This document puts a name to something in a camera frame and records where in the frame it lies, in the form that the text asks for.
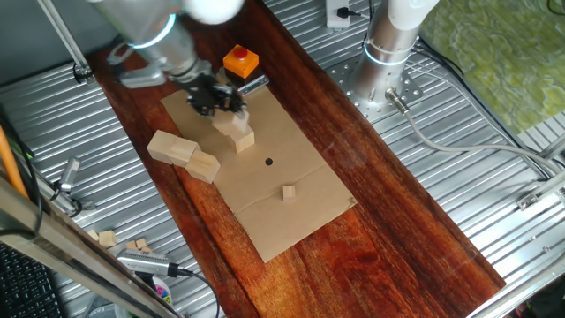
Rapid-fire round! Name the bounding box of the light grey arm cable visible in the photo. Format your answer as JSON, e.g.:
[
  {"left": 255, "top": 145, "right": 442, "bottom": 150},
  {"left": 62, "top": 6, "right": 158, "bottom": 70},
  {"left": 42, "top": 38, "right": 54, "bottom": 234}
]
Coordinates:
[{"left": 107, "top": 42, "right": 133, "bottom": 67}]

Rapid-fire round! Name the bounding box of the orange emergency stop button box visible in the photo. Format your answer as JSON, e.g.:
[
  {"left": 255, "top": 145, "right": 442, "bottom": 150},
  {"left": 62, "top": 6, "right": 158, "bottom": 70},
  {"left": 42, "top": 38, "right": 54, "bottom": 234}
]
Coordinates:
[{"left": 222, "top": 43, "right": 260, "bottom": 80}]

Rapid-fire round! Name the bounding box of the black camera cable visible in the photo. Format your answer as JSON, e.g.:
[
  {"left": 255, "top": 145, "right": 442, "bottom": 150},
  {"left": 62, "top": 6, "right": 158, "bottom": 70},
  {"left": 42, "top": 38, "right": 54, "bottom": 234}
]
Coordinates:
[{"left": 166, "top": 263, "right": 222, "bottom": 318}]

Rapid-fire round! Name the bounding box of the white power strip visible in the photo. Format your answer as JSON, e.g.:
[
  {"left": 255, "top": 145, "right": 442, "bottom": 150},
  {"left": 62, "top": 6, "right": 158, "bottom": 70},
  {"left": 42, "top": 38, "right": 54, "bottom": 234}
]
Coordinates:
[{"left": 325, "top": 0, "right": 352, "bottom": 31}]

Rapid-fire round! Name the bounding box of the silver robot mounting plate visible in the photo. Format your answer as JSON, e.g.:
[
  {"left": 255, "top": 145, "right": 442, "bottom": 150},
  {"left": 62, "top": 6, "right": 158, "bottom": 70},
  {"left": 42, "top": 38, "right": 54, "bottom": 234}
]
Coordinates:
[{"left": 327, "top": 56, "right": 425, "bottom": 124}]

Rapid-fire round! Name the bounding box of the metal camera stand bracket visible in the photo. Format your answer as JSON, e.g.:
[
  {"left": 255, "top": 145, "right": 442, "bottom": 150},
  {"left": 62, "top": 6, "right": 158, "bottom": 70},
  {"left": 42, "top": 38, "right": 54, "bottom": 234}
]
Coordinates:
[{"left": 33, "top": 174, "right": 97, "bottom": 218}]

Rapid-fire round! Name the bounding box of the aluminium profile rail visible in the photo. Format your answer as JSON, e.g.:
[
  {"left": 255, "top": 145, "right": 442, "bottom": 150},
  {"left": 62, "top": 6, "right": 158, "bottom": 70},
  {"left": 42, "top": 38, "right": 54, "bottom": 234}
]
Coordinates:
[
  {"left": 538, "top": 132, "right": 565, "bottom": 161},
  {"left": 515, "top": 170, "right": 565, "bottom": 212}
]

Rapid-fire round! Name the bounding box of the aluminium frame beam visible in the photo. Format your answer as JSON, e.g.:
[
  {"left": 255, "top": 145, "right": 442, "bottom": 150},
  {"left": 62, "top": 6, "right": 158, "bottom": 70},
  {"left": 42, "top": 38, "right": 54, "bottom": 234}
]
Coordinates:
[{"left": 0, "top": 174, "right": 185, "bottom": 318}]

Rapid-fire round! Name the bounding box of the orange tube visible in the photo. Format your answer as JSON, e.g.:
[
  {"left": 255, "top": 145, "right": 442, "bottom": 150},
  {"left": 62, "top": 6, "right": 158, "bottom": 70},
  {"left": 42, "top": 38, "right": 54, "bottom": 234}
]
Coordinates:
[{"left": 0, "top": 125, "right": 28, "bottom": 200}]

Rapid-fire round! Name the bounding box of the power cord with black plug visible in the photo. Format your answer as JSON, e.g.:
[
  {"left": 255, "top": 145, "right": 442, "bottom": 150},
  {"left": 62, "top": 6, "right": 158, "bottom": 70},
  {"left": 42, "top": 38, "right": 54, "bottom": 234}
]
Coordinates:
[{"left": 335, "top": 5, "right": 371, "bottom": 21}]

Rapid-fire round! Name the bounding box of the black keyboard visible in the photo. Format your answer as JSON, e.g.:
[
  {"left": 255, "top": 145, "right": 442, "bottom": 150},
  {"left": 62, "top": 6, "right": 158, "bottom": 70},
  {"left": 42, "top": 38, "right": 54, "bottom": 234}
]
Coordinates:
[{"left": 0, "top": 244, "right": 67, "bottom": 318}]

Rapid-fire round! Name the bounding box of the brown cardboard sheet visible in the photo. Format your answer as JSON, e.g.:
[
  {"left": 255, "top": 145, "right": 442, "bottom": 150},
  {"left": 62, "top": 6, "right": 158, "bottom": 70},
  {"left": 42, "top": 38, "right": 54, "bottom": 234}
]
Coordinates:
[{"left": 161, "top": 72, "right": 358, "bottom": 264}]

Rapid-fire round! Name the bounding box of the silver camera mount bracket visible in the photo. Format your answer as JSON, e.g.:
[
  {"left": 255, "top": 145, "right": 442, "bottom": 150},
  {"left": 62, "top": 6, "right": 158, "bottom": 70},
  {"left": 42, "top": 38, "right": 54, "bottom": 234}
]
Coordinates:
[{"left": 115, "top": 61, "right": 170, "bottom": 90}]

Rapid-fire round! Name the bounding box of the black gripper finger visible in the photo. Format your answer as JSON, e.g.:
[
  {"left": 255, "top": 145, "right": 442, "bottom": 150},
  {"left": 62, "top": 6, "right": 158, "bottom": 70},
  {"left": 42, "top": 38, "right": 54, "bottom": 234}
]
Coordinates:
[
  {"left": 193, "top": 103, "right": 218, "bottom": 120},
  {"left": 222, "top": 88, "right": 249, "bottom": 118}
]

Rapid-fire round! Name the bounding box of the silver ridged camera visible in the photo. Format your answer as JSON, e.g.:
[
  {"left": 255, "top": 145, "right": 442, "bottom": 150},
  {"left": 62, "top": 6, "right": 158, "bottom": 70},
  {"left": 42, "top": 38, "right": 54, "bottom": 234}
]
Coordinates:
[{"left": 116, "top": 247, "right": 180, "bottom": 279}]

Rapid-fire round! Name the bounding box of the thin metal stand rod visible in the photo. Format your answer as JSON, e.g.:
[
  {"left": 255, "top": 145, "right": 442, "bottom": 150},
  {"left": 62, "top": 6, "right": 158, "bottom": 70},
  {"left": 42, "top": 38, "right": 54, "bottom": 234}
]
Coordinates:
[{"left": 36, "top": 0, "right": 96, "bottom": 86}]

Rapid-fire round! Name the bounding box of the reddish brown wooden board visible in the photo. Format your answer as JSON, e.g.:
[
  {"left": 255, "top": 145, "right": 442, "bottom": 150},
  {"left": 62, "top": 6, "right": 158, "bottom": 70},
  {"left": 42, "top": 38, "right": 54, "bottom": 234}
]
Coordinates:
[{"left": 86, "top": 0, "right": 508, "bottom": 318}]

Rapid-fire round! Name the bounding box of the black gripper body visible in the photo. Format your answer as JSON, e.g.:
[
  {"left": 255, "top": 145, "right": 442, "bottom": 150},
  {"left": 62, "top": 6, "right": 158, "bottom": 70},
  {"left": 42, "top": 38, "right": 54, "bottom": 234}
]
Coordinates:
[{"left": 185, "top": 72, "right": 231, "bottom": 114}]

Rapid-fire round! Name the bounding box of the silver camera on stand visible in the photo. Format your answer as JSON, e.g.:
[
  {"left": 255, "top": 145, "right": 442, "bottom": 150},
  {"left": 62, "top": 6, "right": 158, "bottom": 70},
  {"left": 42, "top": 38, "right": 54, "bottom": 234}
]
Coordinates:
[{"left": 58, "top": 156, "right": 83, "bottom": 194}]

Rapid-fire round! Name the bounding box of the grey cable with metal connector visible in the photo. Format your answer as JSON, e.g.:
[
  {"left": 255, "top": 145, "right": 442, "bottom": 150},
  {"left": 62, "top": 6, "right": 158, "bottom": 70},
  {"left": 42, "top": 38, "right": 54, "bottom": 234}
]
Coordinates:
[{"left": 384, "top": 87, "right": 565, "bottom": 174}]

